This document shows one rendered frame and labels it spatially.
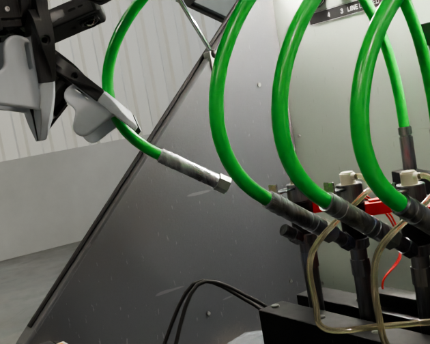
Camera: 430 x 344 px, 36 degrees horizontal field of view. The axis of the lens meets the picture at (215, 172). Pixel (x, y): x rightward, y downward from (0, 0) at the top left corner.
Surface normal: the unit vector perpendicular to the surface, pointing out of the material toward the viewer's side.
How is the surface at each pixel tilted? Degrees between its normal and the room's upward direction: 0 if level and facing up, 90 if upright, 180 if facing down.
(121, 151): 90
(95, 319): 90
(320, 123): 90
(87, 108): 75
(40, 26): 88
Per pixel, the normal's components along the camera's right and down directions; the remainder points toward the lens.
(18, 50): 0.58, 0.04
